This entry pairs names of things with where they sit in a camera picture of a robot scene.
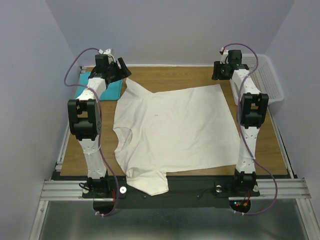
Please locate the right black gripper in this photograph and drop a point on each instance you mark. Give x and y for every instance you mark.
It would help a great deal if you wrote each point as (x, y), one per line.
(216, 74)

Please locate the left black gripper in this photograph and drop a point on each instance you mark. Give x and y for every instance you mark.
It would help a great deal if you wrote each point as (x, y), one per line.
(122, 73)

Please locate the white t shirt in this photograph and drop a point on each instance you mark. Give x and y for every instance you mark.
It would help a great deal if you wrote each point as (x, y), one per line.
(172, 131)

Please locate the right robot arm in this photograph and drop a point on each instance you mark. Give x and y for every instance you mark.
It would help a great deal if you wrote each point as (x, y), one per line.
(251, 114)

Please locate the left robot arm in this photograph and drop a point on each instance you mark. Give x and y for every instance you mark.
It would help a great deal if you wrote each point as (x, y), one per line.
(85, 121)

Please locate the folded blue t shirt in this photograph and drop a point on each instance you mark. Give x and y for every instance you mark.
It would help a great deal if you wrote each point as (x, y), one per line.
(113, 91)

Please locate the white plastic basket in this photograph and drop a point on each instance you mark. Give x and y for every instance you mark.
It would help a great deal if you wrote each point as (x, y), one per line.
(264, 78)

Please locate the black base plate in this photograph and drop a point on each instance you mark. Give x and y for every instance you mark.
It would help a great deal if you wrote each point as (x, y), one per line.
(184, 192)

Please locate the aluminium frame rail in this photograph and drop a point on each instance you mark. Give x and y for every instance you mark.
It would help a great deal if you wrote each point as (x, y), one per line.
(69, 190)

